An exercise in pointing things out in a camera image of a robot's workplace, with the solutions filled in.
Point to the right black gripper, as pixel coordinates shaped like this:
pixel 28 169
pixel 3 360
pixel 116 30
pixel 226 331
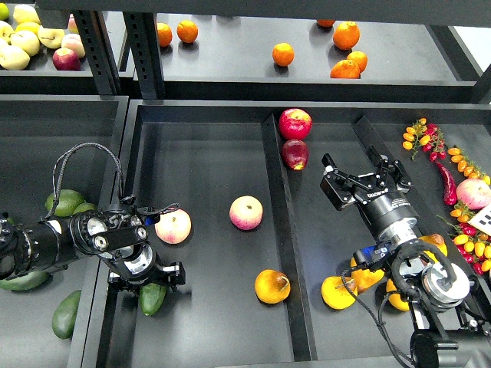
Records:
pixel 379 198

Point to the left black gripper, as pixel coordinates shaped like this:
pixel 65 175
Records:
pixel 170 276

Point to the dark green avocado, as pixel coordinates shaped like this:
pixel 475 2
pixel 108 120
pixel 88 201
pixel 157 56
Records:
pixel 151 297

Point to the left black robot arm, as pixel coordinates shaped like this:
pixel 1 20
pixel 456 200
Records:
pixel 117 234

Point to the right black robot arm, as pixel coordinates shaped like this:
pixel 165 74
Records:
pixel 446 332

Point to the yellow pear behind gripper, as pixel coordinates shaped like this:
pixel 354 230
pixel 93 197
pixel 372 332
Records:
pixel 361 280

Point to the light green avocado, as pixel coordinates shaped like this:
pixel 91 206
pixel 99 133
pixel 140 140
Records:
pixel 68 201
pixel 83 207

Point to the dark avocado bottom left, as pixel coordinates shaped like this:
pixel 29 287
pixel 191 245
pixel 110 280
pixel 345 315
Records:
pixel 64 316

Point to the yellow pear with brown top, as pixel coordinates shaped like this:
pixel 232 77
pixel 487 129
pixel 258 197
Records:
pixel 395 299

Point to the green avocado lower left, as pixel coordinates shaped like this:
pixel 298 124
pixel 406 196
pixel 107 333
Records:
pixel 27 282

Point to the pink apple left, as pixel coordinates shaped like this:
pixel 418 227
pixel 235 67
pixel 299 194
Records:
pixel 174 227

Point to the pink apple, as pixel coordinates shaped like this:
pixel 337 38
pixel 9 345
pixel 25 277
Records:
pixel 246 212
pixel 174 227

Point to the orange red tomato bunch upper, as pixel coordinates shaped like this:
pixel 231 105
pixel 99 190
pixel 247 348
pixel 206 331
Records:
pixel 424 137

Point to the dark red apple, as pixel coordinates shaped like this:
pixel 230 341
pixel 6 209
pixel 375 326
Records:
pixel 295 154

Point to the red chili pepper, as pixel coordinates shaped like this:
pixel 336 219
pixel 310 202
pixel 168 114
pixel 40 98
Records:
pixel 449 186

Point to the bright red apple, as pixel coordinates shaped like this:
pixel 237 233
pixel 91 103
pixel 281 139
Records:
pixel 294 124

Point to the black large divided tray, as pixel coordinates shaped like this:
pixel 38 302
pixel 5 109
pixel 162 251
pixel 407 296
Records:
pixel 206 155

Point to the pink apple centre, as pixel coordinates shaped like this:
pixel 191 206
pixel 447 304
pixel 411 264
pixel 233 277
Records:
pixel 246 212

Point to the orange tomato vine middle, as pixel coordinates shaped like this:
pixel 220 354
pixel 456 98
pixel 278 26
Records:
pixel 466 166

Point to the pink peach right bin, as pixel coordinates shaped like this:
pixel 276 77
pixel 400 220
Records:
pixel 474 193

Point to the orange front right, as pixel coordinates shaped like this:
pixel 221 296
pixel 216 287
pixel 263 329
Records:
pixel 346 69

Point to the orange right small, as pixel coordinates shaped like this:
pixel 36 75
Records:
pixel 360 58

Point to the white marker card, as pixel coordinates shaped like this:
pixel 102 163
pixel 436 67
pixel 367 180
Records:
pixel 482 220

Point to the cherry tomato bunch lower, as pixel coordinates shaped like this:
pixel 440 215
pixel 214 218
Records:
pixel 473 244

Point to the large orange top right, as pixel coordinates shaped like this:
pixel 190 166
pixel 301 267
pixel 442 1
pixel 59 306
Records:
pixel 346 35

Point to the orange centre shelf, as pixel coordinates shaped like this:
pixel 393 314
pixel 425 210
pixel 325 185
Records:
pixel 283 54

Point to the orange partly hidden top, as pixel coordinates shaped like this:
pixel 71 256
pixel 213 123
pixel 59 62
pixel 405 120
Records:
pixel 325 23

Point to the black left tray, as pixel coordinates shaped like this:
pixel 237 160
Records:
pixel 35 131

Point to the red apple on shelf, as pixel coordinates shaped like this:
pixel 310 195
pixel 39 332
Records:
pixel 65 59

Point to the orange left edge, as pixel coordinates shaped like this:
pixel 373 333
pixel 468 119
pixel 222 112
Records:
pixel 164 34

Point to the pink peach on shelf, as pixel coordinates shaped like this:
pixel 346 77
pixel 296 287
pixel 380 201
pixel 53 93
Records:
pixel 74 43

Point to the pale yellow apple right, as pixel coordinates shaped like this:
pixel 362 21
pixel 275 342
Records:
pixel 51 37

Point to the pale yellow apple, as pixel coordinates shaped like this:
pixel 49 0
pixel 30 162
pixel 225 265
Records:
pixel 51 37
pixel 27 41

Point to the pale yellow apple middle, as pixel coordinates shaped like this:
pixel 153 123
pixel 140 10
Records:
pixel 27 41

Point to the yellow lemon on shelf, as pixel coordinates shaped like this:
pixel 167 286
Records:
pixel 28 26

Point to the black shelf upright post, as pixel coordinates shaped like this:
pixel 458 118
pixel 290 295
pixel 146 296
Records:
pixel 142 37

